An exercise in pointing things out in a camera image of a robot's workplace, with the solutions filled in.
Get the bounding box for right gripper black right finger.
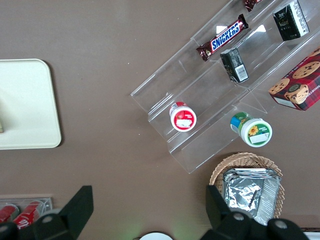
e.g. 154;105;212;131
201;184;311;240

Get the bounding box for clear acrylic can holder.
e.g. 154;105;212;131
0;196;54;226

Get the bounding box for light tan wicker basket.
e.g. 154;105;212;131
208;152;286;220

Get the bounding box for black drink carton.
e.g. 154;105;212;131
272;0;310;42
219;47;250;84

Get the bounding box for red cookie box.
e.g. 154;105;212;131
267;47;320;112

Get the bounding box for red soda can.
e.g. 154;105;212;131
0;203;21;224
12;199;44;230

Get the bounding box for red lid white jar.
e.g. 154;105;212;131
169;101;198;133

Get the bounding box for dark red candy wrapper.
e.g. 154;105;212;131
243;0;263;13

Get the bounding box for Snickers chocolate bar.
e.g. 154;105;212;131
196;13;250;62

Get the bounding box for white rectangular plastic tray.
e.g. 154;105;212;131
0;58;62;150

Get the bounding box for white round object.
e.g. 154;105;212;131
139;231;174;240

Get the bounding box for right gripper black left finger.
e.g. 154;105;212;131
0;185;95;240

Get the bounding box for clear acrylic stepped shelf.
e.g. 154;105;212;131
129;0;320;175

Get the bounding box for foil snack packets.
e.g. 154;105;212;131
223;168;281;227

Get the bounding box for green lid white jar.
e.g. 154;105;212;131
229;111;273;148

